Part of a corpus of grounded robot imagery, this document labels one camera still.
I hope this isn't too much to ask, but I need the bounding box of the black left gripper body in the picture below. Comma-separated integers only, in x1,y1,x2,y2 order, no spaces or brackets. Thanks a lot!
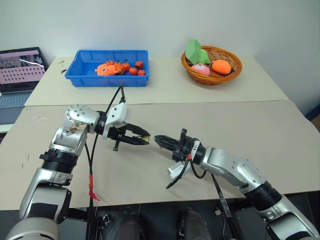
107,126,131,152

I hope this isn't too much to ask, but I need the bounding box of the pink plush toy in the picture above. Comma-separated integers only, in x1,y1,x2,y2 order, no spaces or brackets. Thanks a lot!
191,63,212,76

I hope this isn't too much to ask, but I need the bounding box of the brown wicker basket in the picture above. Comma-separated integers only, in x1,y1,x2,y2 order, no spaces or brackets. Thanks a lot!
180,45,243,86

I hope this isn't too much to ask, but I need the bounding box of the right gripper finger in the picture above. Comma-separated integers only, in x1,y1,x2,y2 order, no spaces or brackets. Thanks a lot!
159,142,179,152
153,134,181,147

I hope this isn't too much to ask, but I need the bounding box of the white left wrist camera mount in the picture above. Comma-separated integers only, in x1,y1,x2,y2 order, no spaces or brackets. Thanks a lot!
102,102,132,138

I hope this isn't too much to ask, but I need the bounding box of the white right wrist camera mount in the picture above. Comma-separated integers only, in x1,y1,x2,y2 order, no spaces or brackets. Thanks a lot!
167,140,200,181

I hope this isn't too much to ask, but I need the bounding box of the dark rounded shape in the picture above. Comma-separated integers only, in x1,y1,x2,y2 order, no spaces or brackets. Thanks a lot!
116,214,151,240
176,208,214,240

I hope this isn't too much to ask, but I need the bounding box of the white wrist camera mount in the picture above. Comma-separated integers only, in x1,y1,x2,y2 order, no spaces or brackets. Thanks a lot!
102,102,132,138
167,140,200,181

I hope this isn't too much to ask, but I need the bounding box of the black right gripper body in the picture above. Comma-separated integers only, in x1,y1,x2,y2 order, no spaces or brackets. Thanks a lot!
171,128,195,163

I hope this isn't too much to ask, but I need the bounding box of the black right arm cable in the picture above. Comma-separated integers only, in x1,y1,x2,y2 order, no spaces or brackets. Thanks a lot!
165,153,245,240

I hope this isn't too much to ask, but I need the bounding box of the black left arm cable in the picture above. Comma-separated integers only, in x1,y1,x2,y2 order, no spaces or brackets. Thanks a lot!
84,83,127,240

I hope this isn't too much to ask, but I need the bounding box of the open laptop computer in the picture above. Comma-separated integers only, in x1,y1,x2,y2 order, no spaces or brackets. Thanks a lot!
0,46,49,125

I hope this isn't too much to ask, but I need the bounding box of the beige table cover sheet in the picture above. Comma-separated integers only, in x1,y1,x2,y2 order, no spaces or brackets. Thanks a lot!
24,55,291,108
0,99,320,211

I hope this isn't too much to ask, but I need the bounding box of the blue object beside table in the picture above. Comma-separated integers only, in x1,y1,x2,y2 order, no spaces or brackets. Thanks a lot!
304,106,320,123

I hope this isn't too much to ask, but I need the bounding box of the orange plush fruit toy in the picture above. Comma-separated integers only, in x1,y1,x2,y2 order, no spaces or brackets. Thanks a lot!
211,59,232,75

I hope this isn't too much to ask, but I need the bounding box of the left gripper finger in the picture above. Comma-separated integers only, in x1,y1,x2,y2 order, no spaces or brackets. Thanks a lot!
119,136,149,147
125,123,151,137

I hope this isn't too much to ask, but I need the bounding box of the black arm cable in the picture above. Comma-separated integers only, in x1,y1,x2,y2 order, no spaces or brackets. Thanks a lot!
165,153,245,240
84,83,127,240

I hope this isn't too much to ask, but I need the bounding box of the blue plastic bin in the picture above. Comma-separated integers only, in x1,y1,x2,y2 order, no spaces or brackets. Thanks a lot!
64,49,150,88

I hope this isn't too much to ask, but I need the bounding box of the green plush vegetable toy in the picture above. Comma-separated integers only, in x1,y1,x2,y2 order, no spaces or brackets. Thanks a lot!
185,38,211,65

